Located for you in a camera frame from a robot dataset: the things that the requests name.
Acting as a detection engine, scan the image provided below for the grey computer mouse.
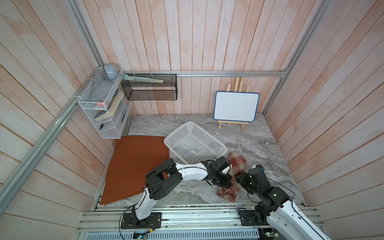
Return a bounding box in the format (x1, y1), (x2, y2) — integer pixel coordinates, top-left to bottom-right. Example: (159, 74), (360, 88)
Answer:
(104, 64), (119, 81)

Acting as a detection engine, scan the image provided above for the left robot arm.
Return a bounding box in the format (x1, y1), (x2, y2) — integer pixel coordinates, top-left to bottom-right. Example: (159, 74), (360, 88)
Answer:
(133, 157), (232, 221)

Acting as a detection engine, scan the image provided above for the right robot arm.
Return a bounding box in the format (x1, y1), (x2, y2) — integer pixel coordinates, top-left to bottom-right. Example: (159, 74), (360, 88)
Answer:
(236, 165), (329, 240)

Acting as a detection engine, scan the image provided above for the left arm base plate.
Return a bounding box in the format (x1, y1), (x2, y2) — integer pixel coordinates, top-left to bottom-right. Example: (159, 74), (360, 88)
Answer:
(120, 213), (162, 230)

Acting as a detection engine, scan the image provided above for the white wire shelf rack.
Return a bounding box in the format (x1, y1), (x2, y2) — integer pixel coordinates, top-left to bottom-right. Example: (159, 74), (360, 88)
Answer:
(78, 67), (133, 139)

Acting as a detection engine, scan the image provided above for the wooden easel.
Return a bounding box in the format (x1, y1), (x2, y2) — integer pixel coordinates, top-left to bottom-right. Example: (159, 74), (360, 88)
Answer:
(218, 77), (248, 132)

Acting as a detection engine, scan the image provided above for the worn book on shelf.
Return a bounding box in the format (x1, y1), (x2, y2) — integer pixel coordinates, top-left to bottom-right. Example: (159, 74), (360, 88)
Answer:
(94, 89), (124, 122)

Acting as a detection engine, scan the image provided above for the black wire mesh basket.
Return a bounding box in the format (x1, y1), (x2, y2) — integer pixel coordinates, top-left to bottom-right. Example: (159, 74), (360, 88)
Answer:
(121, 73), (178, 101)

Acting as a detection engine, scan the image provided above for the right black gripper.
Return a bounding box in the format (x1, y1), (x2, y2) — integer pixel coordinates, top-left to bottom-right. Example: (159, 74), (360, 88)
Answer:
(234, 170), (261, 198)

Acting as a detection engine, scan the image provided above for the aluminium rail frame front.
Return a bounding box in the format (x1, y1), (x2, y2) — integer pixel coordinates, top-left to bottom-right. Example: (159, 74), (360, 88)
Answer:
(76, 205), (272, 240)

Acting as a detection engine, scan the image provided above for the white plastic basket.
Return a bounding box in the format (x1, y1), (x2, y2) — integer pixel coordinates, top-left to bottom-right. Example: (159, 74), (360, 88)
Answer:
(164, 121), (228, 165)

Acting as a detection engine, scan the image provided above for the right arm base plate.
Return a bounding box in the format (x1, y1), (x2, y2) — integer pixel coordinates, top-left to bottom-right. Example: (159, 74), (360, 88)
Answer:
(237, 208), (268, 227)

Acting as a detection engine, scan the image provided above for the red plaid skirt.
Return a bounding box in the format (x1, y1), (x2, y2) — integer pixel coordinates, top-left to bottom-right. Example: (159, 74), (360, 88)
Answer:
(217, 152), (247, 203)

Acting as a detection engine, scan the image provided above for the rust brown skirt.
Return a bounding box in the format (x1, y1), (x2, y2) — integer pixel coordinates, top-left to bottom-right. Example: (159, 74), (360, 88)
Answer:
(100, 136), (170, 205)

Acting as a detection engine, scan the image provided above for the light green flat ruler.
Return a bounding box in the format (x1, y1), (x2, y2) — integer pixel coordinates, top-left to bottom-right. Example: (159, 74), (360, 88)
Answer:
(123, 74), (164, 83)

